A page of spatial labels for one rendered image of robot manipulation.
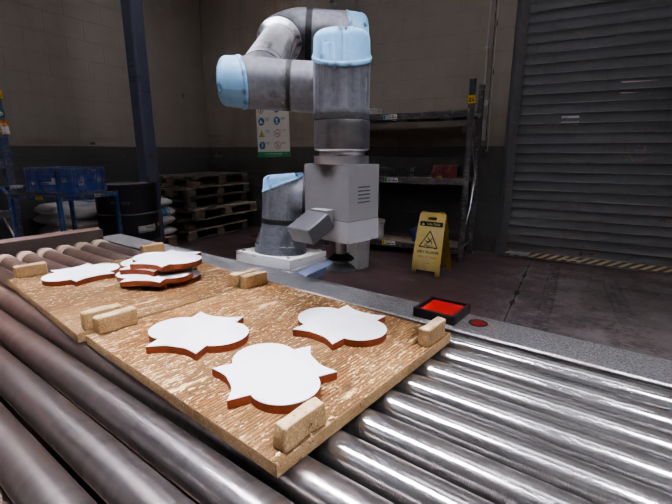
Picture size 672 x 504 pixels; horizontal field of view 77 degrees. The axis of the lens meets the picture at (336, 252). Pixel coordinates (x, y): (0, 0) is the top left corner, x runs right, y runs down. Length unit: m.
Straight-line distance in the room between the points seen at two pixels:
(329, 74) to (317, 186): 0.14
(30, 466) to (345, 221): 0.41
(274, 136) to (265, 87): 5.87
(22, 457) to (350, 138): 0.48
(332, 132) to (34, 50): 5.64
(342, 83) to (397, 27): 5.21
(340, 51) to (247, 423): 0.44
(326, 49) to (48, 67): 5.64
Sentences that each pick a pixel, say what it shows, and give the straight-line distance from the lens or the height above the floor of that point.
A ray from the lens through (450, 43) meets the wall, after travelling 5.50.
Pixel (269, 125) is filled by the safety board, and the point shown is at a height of 1.56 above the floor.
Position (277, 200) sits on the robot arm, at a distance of 1.19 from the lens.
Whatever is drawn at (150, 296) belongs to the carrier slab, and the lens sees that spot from 0.86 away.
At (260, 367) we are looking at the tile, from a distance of 0.53.
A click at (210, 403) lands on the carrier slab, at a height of 0.94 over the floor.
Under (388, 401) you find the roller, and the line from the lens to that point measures 0.52.
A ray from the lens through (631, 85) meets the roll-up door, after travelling 5.19.
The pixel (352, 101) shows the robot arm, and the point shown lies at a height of 1.26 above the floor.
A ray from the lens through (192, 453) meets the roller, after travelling 0.46.
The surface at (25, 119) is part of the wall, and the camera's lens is 5.92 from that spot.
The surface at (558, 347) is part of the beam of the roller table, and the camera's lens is 0.72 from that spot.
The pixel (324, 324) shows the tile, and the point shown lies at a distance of 0.64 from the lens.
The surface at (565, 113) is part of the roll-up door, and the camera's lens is 5.15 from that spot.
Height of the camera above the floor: 1.20
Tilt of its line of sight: 14 degrees down
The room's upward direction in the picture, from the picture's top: straight up
